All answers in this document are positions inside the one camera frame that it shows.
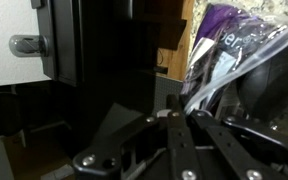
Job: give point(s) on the wooden counter side panel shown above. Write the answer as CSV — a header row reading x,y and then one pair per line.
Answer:
x,y
175,63

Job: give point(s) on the black round item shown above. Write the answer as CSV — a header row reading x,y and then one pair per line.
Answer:
x,y
270,86

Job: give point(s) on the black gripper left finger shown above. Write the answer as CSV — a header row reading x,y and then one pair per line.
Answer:
x,y
180,143

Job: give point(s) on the dark grey floor mat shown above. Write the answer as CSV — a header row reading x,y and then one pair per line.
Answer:
x,y
169,93

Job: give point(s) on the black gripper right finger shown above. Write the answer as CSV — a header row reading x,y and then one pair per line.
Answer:
x,y
237,156

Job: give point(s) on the black cabinet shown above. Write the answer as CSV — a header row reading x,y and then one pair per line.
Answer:
x,y
64,40

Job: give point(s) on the clear zip bag purple package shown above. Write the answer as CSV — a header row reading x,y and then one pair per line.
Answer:
x,y
214,23

